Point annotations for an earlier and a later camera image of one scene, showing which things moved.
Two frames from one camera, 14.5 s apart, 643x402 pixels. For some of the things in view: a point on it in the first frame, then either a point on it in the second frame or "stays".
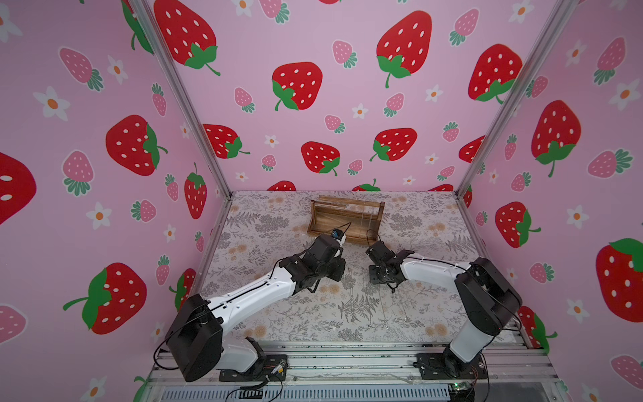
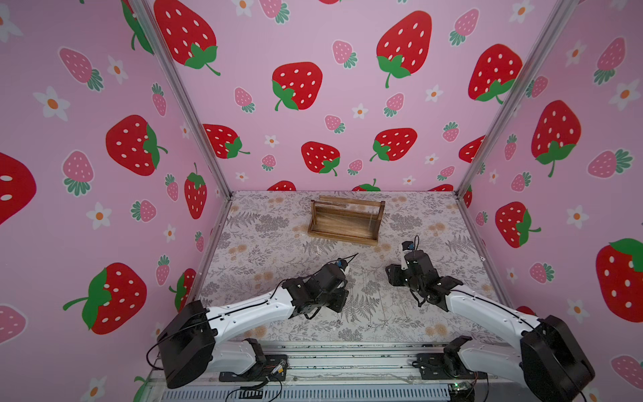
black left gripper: x=339 y=265 -> x=342 y=294
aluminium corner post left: x=145 y=12 stays
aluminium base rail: x=366 y=372 stays
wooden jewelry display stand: x=357 y=219 stays
